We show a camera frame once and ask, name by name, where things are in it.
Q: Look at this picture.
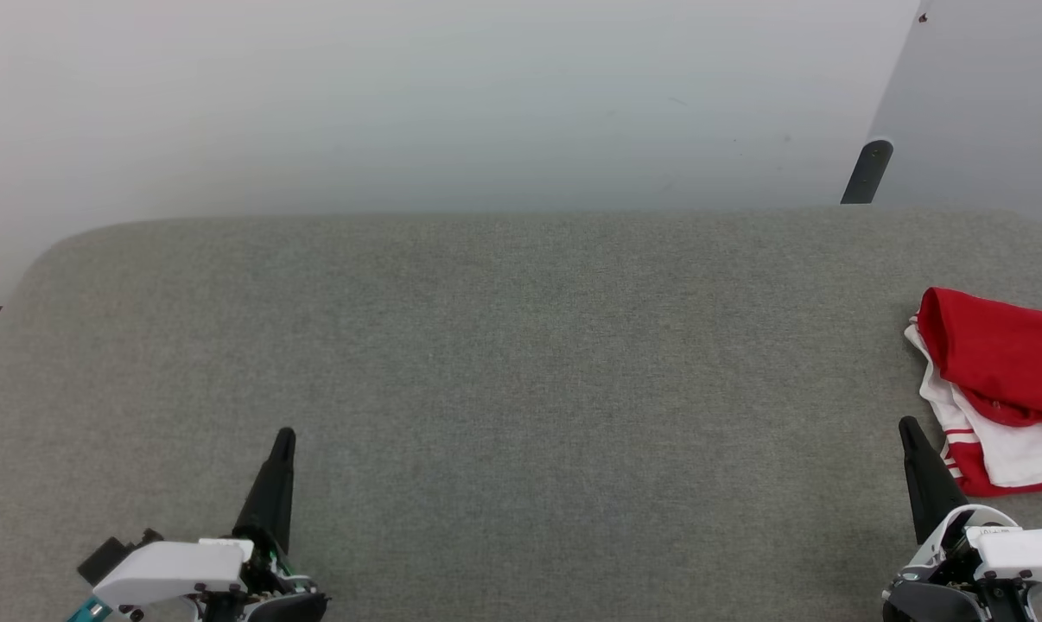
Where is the black rounded pole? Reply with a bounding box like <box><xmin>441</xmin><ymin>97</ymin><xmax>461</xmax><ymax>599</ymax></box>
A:
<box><xmin>841</xmin><ymin>140</ymin><xmax>894</xmax><ymax>206</ymax></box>

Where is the grey fabric sofa seat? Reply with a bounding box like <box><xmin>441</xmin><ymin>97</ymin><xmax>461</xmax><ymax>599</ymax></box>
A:
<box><xmin>0</xmin><ymin>207</ymin><xmax>1042</xmax><ymax>622</ymax></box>

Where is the white wall panel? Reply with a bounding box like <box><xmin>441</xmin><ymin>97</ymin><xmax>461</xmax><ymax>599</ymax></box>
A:
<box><xmin>867</xmin><ymin>0</ymin><xmax>1042</xmax><ymax>224</ymax></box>

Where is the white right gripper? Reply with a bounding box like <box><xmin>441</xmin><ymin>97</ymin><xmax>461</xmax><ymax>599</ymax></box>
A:
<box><xmin>882</xmin><ymin>416</ymin><xmax>1042</xmax><ymax>622</ymax></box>

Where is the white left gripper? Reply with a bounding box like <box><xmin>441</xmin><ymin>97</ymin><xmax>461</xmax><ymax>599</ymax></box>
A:
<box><xmin>93</xmin><ymin>428</ymin><xmax>330</xmax><ymax>622</ymax></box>

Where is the red and white jersey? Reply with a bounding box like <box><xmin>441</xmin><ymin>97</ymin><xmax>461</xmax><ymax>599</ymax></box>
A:
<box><xmin>905</xmin><ymin>288</ymin><xmax>1042</xmax><ymax>498</ymax></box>

